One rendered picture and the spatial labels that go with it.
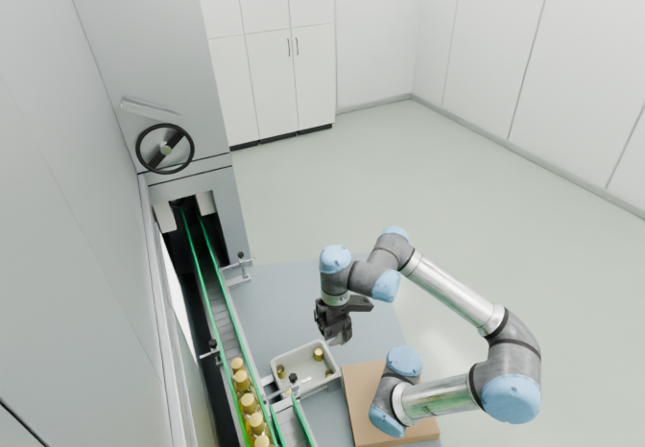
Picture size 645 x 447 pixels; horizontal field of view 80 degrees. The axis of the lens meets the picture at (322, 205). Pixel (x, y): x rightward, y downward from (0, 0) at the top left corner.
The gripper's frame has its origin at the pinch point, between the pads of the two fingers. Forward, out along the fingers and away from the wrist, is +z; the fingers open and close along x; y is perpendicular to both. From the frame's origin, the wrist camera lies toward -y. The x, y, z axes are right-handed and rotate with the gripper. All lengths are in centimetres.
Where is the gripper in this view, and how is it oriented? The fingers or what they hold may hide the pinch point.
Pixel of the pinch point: (343, 340)
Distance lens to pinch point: 118.8
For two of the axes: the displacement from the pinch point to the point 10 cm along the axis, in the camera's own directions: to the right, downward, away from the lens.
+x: 4.2, 5.2, -7.5
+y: -9.1, 2.7, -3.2
